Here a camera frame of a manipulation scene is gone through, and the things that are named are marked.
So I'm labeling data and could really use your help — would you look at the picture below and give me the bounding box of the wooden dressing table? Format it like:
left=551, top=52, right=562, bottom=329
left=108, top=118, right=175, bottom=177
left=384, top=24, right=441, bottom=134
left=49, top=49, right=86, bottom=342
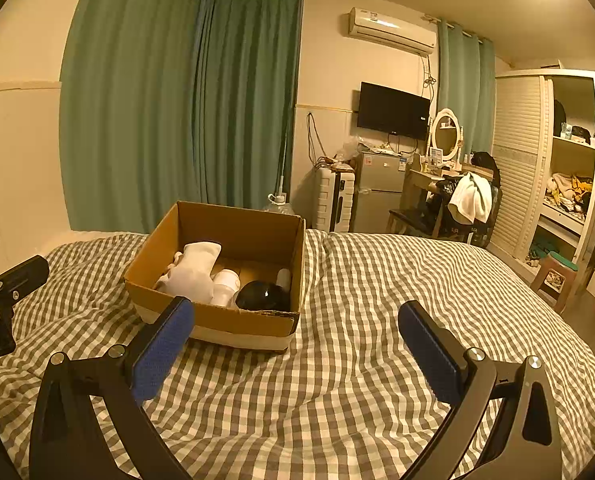
left=402, top=161, right=473, bottom=233

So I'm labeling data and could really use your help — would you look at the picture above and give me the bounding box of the white ribbed suitcase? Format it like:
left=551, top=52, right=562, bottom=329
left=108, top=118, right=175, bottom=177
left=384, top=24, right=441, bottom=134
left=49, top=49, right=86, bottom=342
left=311, top=167, right=355, bottom=234

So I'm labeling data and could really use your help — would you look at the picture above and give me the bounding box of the clear plastic bag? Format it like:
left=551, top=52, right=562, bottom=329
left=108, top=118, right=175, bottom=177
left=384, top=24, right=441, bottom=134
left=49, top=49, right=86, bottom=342
left=334, top=135, right=361, bottom=162

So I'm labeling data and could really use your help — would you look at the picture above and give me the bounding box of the white air conditioner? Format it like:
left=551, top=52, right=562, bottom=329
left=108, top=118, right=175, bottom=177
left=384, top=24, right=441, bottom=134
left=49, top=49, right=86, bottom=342
left=347, top=6, right=437, bottom=56

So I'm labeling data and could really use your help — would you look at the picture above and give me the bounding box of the green checked blanket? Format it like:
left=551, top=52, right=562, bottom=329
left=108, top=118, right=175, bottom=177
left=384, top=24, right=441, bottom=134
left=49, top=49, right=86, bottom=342
left=0, top=230, right=595, bottom=480

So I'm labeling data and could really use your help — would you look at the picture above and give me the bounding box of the black bag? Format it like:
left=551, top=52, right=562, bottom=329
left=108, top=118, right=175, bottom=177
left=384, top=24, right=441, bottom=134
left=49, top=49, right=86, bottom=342
left=469, top=151, right=501, bottom=187

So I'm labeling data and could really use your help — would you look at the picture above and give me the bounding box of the narrow green curtain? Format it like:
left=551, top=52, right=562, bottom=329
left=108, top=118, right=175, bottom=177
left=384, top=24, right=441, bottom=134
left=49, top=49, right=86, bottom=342
left=437, top=18, right=496, bottom=157

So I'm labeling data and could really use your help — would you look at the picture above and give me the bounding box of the hanging wall cable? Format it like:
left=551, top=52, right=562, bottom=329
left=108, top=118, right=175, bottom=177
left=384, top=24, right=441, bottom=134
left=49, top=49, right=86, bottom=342
left=304, top=112, right=324, bottom=164

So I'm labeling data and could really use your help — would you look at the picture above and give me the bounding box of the white sock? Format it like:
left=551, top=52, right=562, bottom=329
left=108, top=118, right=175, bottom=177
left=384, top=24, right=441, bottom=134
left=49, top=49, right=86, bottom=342
left=154, top=241, right=224, bottom=306

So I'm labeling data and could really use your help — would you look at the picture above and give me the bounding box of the pile of clothes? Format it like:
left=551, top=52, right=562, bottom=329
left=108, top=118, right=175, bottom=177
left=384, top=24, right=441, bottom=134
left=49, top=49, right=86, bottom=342
left=544, top=172, right=594, bottom=214

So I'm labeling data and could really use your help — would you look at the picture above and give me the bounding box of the white louvred wardrobe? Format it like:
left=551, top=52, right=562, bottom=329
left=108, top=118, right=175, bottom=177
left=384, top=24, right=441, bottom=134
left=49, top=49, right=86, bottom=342
left=489, top=69, right=595, bottom=282

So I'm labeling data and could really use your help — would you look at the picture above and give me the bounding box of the white oval mirror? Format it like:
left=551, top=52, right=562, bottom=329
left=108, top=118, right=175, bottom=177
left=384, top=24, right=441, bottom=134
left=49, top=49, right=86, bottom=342
left=428, top=107, right=465, bottom=162

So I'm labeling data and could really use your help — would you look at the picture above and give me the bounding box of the brown cardboard box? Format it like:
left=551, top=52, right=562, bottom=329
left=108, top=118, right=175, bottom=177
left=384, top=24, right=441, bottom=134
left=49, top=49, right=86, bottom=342
left=124, top=201, right=307, bottom=352

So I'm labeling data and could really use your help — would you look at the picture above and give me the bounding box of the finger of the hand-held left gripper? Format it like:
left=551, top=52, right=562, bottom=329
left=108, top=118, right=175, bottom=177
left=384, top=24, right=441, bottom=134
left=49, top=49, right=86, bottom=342
left=0, top=254, right=51, bottom=303

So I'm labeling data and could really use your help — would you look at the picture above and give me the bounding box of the black computer mouse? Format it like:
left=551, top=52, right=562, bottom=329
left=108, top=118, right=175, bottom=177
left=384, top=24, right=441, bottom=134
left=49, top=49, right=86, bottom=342
left=236, top=282, right=293, bottom=312

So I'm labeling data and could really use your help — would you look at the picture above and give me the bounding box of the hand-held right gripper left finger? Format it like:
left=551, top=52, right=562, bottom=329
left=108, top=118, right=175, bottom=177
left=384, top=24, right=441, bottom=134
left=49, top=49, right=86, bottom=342
left=28, top=296, right=196, bottom=480

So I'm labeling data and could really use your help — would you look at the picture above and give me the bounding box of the dark wooden chair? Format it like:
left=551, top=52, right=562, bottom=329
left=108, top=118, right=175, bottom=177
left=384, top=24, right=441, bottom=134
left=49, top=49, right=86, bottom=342
left=387, top=179, right=501, bottom=249

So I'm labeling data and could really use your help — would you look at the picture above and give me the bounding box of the plastic stool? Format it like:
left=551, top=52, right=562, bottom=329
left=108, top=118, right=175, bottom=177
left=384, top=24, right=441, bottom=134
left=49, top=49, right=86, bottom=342
left=529, top=251, right=580, bottom=314

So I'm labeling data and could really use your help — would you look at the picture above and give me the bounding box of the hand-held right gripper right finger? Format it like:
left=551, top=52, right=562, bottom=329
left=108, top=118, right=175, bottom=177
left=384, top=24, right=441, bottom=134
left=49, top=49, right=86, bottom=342
left=397, top=301, right=563, bottom=480

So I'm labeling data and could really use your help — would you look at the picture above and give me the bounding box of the green corner curtain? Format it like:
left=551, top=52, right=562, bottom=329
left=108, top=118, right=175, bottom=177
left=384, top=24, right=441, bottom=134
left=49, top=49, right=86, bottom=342
left=192, top=0, right=304, bottom=212

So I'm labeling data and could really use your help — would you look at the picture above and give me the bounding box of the black wall television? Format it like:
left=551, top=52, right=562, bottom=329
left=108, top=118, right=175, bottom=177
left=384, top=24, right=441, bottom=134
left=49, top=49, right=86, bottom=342
left=356, top=81, right=432, bottom=142

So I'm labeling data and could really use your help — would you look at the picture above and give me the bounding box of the silver small fridge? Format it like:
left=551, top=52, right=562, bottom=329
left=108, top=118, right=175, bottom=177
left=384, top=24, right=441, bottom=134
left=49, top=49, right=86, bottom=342
left=351, top=151, right=409, bottom=234

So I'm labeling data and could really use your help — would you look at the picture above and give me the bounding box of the white towel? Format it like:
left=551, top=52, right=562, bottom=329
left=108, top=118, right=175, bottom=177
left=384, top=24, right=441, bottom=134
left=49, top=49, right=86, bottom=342
left=448, top=172, right=493, bottom=225

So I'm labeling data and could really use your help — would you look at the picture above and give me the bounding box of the wide green curtain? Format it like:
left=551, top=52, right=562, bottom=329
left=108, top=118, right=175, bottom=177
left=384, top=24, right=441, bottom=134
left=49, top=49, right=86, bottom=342
left=58, top=0, right=207, bottom=234

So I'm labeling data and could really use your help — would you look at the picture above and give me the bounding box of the clear water bottle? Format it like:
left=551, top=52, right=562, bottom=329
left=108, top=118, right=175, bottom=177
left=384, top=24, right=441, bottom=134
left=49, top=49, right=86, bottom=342
left=263, top=192, right=296, bottom=214

